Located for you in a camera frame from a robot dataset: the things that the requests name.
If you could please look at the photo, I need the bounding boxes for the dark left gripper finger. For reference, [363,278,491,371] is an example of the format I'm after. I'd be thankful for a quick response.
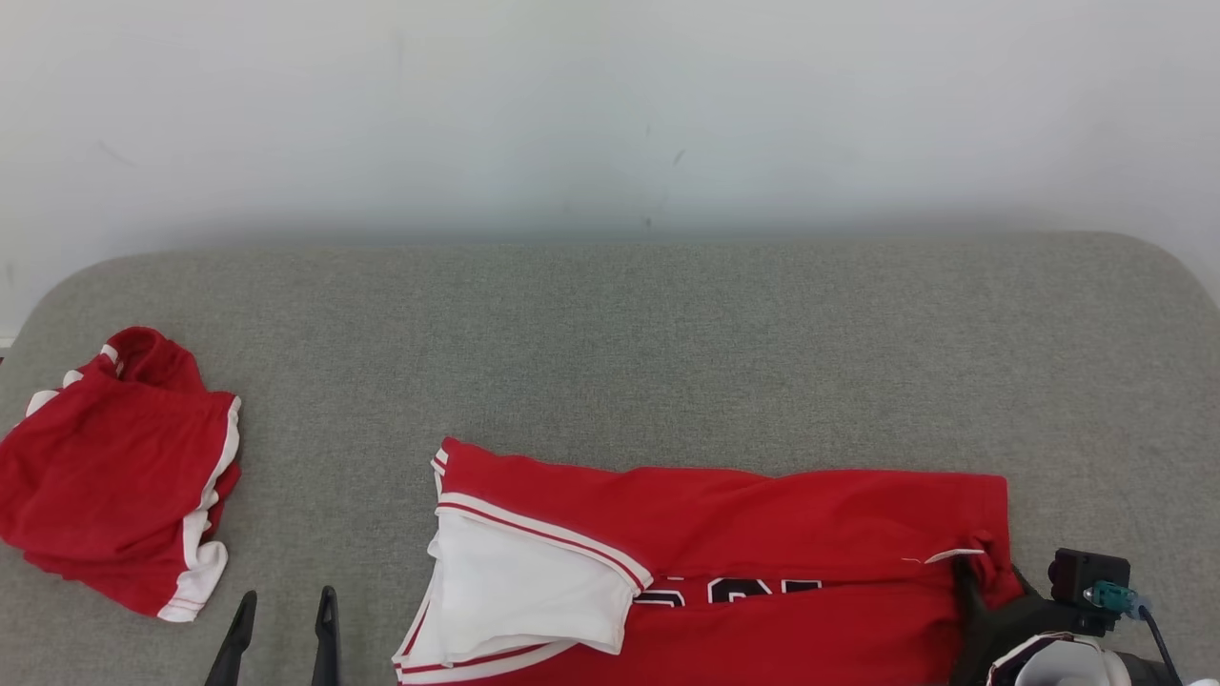
[313,586,341,686]
[205,591,258,686]

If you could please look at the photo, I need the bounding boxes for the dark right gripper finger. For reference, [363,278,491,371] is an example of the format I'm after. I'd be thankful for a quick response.
[953,555,987,625]

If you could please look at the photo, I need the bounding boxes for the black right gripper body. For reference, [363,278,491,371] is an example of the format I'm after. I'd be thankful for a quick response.
[951,572,1107,686]

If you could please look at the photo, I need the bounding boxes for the red shorts with white trim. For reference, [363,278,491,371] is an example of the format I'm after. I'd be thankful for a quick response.
[0,327,242,623]

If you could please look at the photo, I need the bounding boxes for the red basketball jersey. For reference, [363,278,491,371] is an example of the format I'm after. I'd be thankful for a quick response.
[393,436,1027,686]

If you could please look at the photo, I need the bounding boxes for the grey fabric sofa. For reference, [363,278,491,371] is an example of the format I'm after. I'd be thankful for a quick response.
[0,232,1220,686]

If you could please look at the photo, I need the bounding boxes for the black cable with teal plug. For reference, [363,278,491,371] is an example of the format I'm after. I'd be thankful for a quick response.
[1087,579,1185,686]

